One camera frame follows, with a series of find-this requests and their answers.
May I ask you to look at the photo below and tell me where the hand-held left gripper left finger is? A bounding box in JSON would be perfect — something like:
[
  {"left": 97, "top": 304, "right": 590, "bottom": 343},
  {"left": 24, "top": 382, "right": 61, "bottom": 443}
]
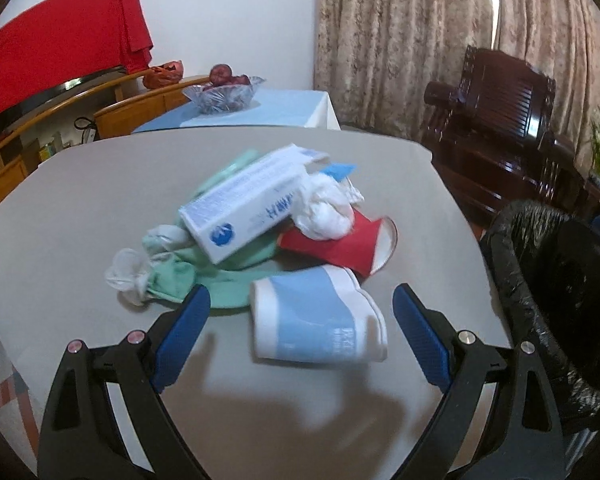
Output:
[{"left": 36, "top": 284, "right": 212, "bottom": 480}]

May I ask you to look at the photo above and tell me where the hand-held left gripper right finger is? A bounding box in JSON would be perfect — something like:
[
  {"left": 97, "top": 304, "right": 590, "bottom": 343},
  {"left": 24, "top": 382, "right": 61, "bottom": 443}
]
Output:
[{"left": 392, "top": 283, "right": 566, "bottom": 480}]

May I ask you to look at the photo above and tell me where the green cloth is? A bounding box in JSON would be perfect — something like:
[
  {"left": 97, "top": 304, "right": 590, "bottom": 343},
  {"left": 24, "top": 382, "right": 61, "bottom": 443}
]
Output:
[{"left": 142, "top": 149, "right": 291, "bottom": 309}]

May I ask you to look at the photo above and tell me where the translucent plastic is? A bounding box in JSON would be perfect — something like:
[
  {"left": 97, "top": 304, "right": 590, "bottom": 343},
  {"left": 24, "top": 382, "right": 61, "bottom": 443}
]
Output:
[{"left": 105, "top": 247, "right": 153, "bottom": 306}]

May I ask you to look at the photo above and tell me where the blue and white paper cup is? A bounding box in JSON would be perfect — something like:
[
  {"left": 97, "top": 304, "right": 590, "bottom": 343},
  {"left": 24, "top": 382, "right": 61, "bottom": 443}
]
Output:
[{"left": 250, "top": 266, "right": 389, "bottom": 364}]

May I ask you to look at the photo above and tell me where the red paper cup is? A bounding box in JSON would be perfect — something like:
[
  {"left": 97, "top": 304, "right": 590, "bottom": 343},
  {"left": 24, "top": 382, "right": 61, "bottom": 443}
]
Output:
[{"left": 278, "top": 210, "right": 400, "bottom": 278}]

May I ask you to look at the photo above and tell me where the bin with black bag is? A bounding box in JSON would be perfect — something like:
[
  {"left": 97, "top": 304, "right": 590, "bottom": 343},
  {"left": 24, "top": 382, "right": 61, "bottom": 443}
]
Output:
[{"left": 480, "top": 200, "right": 600, "bottom": 436}]

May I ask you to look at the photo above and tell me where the white and blue carton box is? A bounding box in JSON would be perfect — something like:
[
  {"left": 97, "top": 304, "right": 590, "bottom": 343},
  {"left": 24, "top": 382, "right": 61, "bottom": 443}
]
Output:
[{"left": 178, "top": 143, "right": 331, "bottom": 264}]

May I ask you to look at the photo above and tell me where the white tissue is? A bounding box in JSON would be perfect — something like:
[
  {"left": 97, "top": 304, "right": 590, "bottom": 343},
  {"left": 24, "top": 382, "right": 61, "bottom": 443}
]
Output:
[{"left": 291, "top": 172, "right": 365, "bottom": 241}]

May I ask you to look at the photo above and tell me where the blue plastic wrapper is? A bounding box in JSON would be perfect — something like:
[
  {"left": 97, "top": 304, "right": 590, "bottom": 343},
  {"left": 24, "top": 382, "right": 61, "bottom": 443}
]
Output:
[{"left": 325, "top": 161, "right": 357, "bottom": 183}]

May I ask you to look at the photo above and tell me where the patterned cloth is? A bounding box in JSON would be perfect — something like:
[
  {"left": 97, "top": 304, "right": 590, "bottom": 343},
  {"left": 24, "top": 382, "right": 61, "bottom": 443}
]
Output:
[{"left": 0, "top": 290, "right": 41, "bottom": 461}]

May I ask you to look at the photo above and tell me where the wooden cabinet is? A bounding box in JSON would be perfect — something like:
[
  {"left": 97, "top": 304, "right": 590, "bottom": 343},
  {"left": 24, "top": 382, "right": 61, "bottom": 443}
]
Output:
[{"left": 0, "top": 72, "right": 211, "bottom": 223}]

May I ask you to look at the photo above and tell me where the dark wooden armchair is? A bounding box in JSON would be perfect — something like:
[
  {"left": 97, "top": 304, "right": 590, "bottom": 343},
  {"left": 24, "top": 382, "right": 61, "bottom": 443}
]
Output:
[{"left": 422, "top": 45, "right": 588, "bottom": 226}]

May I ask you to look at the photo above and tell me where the glass fruit bowl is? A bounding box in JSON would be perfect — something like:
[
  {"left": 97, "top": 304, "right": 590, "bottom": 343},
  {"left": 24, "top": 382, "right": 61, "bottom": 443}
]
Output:
[{"left": 182, "top": 76, "right": 266, "bottom": 115}]

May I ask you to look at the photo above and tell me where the light blue tablecloth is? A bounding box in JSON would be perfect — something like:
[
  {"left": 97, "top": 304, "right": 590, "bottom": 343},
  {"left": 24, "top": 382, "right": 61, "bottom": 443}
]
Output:
[{"left": 131, "top": 89, "right": 341, "bottom": 134}]

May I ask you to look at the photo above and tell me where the red plastic bag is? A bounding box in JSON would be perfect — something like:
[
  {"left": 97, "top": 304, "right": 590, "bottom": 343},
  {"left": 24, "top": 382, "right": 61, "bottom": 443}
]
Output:
[{"left": 142, "top": 60, "right": 185, "bottom": 90}]

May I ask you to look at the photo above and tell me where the black television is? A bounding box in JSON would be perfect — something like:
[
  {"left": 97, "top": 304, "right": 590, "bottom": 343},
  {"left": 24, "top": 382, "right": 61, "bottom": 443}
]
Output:
[{"left": 10, "top": 65, "right": 128, "bottom": 111}]

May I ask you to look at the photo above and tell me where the beige patterned curtain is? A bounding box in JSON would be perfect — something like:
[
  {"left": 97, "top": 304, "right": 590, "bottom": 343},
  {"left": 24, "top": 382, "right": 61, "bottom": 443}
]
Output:
[{"left": 314, "top": 0, "right": 600, "bottom": 141}]

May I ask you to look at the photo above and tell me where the red cloth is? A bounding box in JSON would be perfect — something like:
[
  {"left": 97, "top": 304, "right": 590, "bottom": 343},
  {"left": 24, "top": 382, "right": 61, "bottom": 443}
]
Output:
[{"left": 0, "top": 0, "right": 154, "bottom": 122}]

